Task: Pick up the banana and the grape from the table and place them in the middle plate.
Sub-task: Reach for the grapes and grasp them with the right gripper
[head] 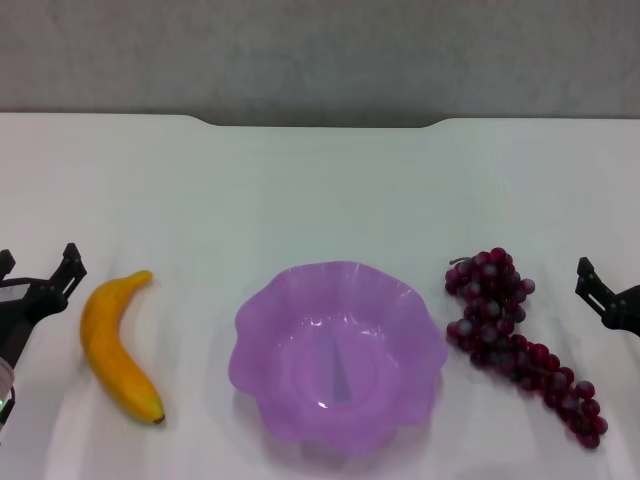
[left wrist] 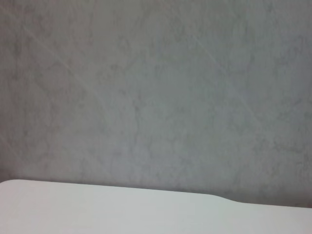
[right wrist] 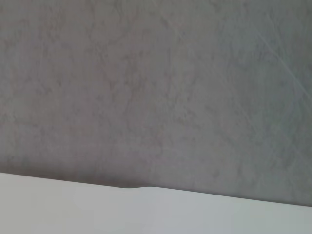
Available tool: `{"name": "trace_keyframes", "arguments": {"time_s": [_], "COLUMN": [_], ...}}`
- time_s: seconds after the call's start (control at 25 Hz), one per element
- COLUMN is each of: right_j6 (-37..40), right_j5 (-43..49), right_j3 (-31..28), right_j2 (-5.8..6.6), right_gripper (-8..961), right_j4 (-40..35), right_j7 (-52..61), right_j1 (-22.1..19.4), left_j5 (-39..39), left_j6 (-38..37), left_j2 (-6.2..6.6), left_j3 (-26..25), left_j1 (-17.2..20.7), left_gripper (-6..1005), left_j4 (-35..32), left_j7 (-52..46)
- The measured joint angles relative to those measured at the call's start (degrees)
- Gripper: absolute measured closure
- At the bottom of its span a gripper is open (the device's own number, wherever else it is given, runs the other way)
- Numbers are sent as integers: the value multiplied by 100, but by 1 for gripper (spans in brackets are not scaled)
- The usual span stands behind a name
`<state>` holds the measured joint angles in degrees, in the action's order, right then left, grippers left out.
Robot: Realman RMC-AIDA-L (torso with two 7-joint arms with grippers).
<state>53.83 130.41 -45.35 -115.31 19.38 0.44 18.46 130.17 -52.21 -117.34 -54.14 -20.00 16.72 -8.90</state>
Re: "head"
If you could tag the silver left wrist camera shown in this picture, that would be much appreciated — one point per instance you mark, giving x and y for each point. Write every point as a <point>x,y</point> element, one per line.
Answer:
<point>11,294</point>

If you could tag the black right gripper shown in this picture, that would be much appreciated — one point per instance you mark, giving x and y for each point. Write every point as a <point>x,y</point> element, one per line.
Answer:
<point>625,312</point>

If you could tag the dark red grape bunch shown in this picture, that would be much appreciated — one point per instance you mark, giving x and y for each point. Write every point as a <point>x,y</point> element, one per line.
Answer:
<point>487,315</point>

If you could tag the yellow banana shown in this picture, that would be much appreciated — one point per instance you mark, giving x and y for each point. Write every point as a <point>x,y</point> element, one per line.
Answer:
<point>112,350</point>

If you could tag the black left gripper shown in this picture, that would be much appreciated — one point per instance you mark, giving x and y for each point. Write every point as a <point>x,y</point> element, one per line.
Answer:
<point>22,320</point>

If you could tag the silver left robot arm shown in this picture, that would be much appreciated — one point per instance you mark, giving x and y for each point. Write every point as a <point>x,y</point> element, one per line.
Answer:
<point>4,385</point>

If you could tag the purple wavy plastic bowl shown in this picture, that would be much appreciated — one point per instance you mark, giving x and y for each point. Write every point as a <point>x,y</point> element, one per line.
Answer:
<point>310,350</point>

